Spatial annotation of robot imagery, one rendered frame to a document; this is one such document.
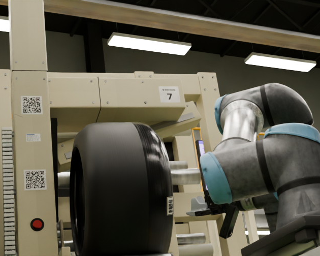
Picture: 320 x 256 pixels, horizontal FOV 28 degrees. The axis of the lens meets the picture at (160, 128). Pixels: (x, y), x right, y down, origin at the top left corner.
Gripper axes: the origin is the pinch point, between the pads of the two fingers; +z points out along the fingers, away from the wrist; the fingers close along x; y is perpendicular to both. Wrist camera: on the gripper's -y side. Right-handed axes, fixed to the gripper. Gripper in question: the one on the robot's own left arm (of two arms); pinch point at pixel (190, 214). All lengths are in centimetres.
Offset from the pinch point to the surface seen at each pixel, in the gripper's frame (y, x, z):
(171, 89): 50, -61, 33
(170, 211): 2.3, 0.3, 6.9
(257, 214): -74, -649, 282
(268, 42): 149, -609, 193
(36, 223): 7, 23, 45
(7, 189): 20, 24, 54
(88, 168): 21.5, 15.7, 25.1
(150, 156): 21.3, 1.9, 9.5
